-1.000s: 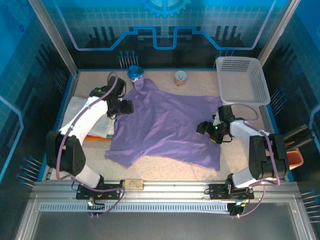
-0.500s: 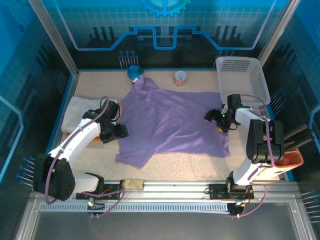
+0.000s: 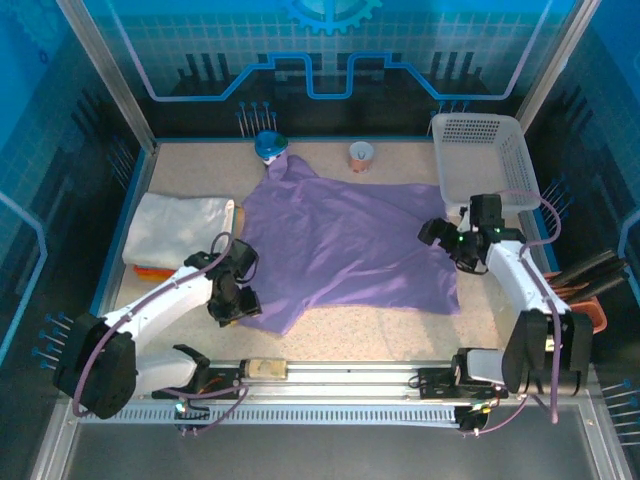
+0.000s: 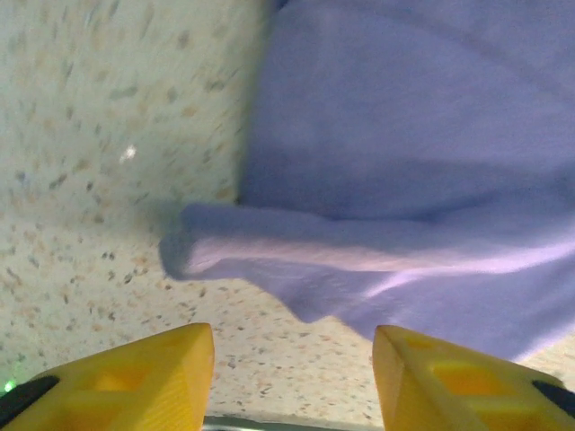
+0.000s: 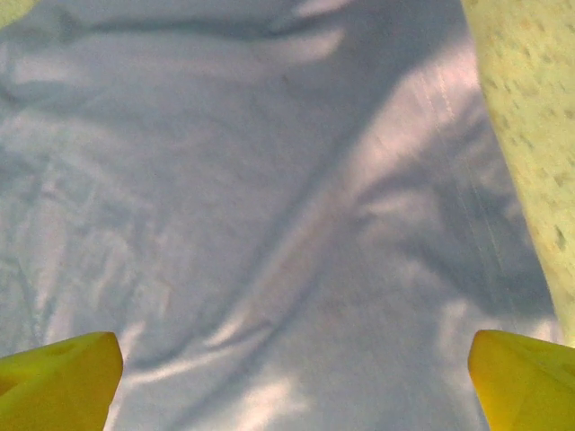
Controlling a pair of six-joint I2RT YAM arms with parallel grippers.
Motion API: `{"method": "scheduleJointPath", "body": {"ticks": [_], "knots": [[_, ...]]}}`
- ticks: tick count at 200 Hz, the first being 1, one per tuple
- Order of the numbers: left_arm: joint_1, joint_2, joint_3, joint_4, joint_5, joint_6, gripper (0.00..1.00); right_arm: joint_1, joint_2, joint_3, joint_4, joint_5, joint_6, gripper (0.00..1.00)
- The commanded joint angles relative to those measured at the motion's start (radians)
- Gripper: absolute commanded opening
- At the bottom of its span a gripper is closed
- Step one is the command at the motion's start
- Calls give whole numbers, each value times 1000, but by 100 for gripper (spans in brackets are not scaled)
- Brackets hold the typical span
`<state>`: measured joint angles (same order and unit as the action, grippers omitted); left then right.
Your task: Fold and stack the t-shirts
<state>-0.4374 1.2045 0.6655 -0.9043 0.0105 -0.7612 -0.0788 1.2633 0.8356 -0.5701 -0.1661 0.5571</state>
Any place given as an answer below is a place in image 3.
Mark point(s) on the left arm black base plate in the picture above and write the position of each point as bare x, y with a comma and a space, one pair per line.
225, 382

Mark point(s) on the aluminium mounting rail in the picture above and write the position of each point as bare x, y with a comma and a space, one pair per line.
350, 380

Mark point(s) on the aluminium frame post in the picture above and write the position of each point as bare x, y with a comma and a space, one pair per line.
556, 57
112, 75

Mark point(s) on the brown paper cup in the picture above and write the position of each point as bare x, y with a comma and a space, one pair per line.
361, 157

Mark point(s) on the white folded t-shirt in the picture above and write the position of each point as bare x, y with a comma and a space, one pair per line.
175, 225

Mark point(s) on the white perforated plastic basket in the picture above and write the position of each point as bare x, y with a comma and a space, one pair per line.
520, 165

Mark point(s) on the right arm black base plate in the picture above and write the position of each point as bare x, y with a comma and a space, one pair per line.
435, 382

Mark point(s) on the beige tape block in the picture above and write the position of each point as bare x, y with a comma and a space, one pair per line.
265, 369

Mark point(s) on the orange plastic container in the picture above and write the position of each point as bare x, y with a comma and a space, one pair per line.
595, 312

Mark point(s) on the white cup with blue lid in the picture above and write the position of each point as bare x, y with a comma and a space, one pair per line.
270, 142

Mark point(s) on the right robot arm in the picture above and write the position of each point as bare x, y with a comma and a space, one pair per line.
520, 280

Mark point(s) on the grey metal front panel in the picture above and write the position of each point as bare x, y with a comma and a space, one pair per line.
320, 455

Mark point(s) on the purple t-shirt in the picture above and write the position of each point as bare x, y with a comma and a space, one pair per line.
350, 240

